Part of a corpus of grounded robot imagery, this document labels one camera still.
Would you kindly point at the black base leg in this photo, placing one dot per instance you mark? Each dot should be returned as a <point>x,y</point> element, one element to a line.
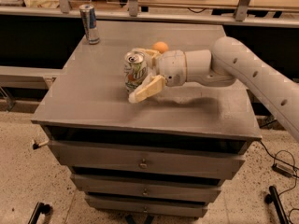
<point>273,197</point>
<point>41,208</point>

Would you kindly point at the black right base leg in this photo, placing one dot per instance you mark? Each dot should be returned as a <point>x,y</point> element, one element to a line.
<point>273,197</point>

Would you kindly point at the middle grey drawer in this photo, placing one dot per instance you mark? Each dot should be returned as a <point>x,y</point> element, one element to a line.
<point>144,188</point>

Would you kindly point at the black left base leg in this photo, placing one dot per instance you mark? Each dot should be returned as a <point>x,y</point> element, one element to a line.
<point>41,208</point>

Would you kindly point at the grey drawer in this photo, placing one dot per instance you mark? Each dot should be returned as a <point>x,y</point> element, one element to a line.
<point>145,206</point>
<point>144,188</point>
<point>155,160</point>

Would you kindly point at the top grey drawer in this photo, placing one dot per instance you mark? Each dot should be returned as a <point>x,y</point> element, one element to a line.
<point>155,160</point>

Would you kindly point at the orange ball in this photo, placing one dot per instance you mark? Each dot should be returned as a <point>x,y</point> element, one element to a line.
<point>160,46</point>

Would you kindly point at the grey metal rail frame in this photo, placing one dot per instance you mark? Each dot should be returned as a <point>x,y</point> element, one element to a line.
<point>198,11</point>

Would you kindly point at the grey drawer cabinet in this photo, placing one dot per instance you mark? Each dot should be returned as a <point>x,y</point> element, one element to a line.
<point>88,102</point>

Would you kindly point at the blue silver energy drink can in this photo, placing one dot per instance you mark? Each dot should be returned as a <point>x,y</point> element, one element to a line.
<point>87,14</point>

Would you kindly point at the white plug on floor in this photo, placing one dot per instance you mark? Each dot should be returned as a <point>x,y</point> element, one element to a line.
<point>36,145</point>

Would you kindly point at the bottom grey drawer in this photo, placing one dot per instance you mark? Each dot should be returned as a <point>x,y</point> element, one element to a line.
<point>145,206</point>

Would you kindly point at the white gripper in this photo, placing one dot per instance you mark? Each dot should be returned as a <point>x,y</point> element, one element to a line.
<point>171,67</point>

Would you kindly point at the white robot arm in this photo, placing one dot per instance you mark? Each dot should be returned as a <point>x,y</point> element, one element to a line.
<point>228,60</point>

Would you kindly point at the white green 7up can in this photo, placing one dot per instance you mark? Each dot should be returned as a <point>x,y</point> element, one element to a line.
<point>134,73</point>

